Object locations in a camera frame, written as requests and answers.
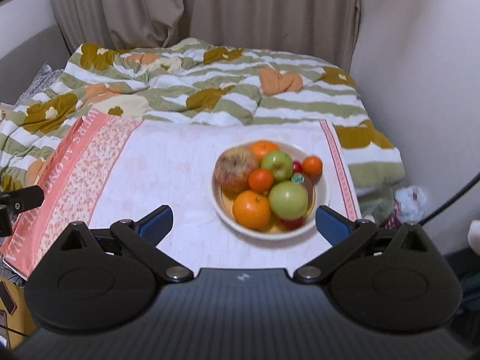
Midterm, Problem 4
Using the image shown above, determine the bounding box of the large green apple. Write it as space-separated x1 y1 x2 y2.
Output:
268 180 308 220

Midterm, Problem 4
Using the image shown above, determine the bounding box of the small green apple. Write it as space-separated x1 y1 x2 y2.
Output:
260 150 293 182

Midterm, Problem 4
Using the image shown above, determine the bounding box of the small orange mandarin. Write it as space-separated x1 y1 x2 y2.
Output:
248 167 274 194

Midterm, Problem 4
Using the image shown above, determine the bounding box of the person's right hand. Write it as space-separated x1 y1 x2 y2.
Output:
468 219 480 255

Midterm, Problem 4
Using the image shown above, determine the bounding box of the white ceramic plate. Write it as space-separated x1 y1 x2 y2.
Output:
211 141 330 241

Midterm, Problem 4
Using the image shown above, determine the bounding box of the red cherry tomato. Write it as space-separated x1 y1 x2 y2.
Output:
293 161 304 174
280 217 304 231

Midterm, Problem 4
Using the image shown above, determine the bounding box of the white plastic bag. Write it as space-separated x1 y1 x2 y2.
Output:
384 185 426 228

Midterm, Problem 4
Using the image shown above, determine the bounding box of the brown kiwi with sticker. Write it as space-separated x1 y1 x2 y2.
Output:
290 172 315 203

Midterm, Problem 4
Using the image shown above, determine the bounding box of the yellow cardboard box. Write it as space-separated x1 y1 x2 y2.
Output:
0 278 37 350

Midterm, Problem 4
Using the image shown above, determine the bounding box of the front orange in plate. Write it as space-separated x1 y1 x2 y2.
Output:
232 190 272 231

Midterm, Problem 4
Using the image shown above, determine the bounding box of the pink white floral towel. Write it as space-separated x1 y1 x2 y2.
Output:
1 111 360 277

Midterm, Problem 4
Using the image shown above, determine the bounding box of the bruised reddish apple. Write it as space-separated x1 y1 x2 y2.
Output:
213 146 260 194

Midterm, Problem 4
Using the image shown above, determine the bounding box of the large orange in plate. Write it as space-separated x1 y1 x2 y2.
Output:
249 140 280 163

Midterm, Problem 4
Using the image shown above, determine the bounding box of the grey sofa backrest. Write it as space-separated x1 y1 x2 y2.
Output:
1 24 71 104

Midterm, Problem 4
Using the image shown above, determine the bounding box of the green striped floral blanket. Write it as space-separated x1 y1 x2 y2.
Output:
0 37 406 199

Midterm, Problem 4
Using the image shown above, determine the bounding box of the beige curtain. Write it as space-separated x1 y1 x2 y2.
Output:
50 0 360 69

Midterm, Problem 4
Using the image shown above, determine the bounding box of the black cable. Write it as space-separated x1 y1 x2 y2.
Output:
419 171 480 226

